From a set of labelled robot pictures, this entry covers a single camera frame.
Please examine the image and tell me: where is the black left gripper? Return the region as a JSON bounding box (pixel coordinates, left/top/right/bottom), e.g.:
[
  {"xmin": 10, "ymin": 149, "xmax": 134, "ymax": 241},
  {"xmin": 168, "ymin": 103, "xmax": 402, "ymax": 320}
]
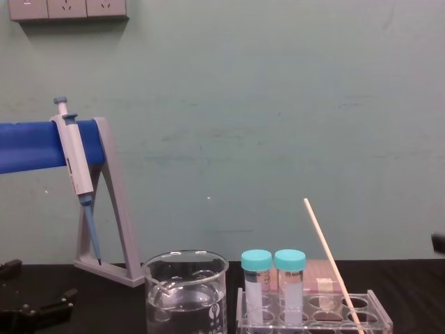
[{"xmin": 0, "ymin": 258, "xmax": 79, "ymax": 334}]

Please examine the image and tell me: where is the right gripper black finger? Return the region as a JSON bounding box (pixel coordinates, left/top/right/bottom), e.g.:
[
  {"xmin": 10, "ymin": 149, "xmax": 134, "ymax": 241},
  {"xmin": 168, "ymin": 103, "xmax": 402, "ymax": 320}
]
[{"xmin": 430, "ymin": 232, "xmax": 445, "ymax": 257}]

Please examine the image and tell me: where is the clear acrylic test tube rack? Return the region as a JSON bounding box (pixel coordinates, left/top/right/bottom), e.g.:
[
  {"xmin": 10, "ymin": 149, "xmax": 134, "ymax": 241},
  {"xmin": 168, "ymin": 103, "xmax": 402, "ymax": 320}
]
[{"xmin": 236, "ymin": 287, "xmax": 394, "ymax": 334}]

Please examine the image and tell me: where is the white rod thermometer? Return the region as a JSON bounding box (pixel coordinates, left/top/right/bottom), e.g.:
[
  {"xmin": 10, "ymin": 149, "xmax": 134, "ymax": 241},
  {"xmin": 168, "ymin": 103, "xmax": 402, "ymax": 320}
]
[{"xmin": 302, "ymin": 198, "xmax": 364, "ymax": 330}]

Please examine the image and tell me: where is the clear glass beaker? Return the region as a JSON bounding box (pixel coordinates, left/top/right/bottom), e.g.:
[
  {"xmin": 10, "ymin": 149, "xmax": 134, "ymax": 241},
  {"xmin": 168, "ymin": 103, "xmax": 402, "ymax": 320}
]
[{"xmin": 141, "ymin": 248, "xmax": 230, "ymax": 334}]

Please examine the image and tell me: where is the pink brown flat box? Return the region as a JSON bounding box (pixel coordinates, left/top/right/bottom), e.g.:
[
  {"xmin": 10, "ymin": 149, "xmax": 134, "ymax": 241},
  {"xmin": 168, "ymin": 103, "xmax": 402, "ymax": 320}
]
[{"xmin": 270, "ymin": 258, "xmax": 344, "ymax": 304}]

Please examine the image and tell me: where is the grey and blue pipette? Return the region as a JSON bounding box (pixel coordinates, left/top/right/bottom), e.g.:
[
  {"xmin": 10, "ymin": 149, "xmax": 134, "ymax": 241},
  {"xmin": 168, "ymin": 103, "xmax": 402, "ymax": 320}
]
[{"xmin": 53, "ymin": 96, "xmax": 103, "ymax": 267}]

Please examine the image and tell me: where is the grey pipette stand blue bar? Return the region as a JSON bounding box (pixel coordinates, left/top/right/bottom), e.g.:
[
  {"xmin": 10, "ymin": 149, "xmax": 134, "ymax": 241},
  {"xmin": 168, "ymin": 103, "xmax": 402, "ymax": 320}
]
[{"xmin": 0, "ymin": 117, "xmax": 147, "ymax": 289}]

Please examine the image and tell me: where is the teal capped plastic vial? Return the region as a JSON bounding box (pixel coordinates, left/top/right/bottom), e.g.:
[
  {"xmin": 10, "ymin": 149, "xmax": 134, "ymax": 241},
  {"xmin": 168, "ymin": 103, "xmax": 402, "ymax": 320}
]
[
  {"xmin": 241, "ymin": 249, "xmax": 273, "ymax": 325},
  {"xmin": 273, "ymin": 248, "xmax": 307, "ymax": 327}
]

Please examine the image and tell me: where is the grey wall socket panel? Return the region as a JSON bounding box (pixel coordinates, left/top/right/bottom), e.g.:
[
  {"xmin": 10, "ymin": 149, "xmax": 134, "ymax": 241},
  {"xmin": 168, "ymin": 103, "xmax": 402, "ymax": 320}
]
[{"xmin": 7, "ymin": 0, "xmax": 129, "ymax": 23}]

